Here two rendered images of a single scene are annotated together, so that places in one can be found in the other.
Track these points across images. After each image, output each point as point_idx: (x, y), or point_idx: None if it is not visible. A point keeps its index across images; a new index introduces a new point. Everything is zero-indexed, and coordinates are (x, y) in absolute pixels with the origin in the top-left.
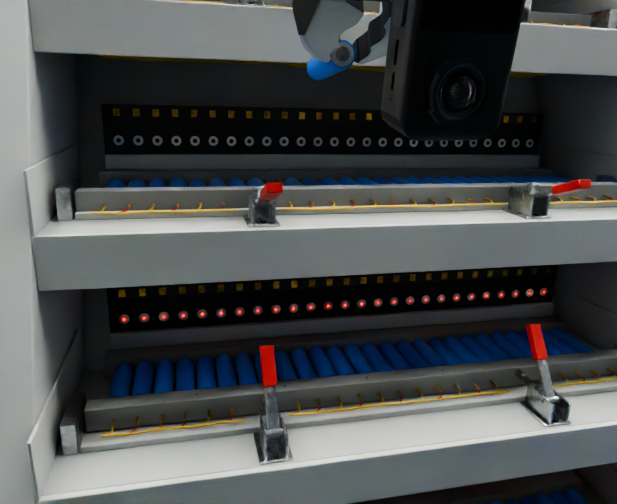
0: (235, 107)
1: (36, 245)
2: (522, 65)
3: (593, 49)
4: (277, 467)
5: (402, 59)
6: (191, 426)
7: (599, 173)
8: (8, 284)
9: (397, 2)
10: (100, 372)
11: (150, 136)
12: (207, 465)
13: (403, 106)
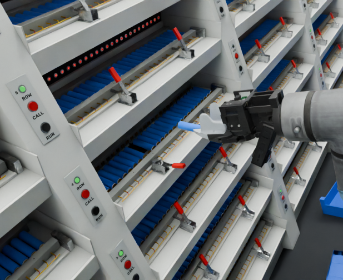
0: None
1: (126, 223)
2: (196, 71)
3: (209, 54)
4: (196, 230)
5: (262, 158)
6: (165, 238)
7: (208, 81)
8: (127, 239)
9: (259, 150)
10: None
11: None
12: (181, 243)
13: (262, 164)
